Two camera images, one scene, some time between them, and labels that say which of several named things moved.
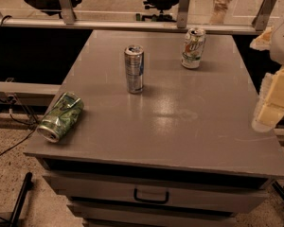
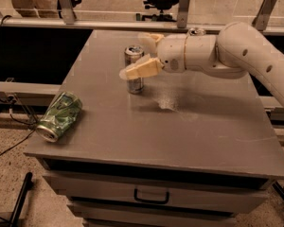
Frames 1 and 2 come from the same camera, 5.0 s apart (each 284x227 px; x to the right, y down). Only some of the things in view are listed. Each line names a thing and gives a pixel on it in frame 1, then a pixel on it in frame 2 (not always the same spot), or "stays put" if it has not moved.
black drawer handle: (150, 200) stays put
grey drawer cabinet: (185, 152) stays put
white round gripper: (283, 43) → (171, 52)
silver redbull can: (134, 68) stays put
